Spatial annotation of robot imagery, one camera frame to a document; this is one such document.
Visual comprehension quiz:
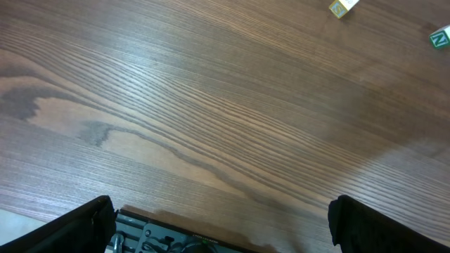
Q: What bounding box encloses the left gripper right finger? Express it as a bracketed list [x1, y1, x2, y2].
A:
[328, 195, 449, 253]

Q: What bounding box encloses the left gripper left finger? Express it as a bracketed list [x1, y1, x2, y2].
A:
[1, 195, 117, 253]

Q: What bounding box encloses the wooden block green letter side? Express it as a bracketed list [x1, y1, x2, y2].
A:
[429, 25, 450, 48]

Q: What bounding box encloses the wooden block yellow side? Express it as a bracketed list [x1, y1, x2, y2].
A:
[328, 0, 359, 19]

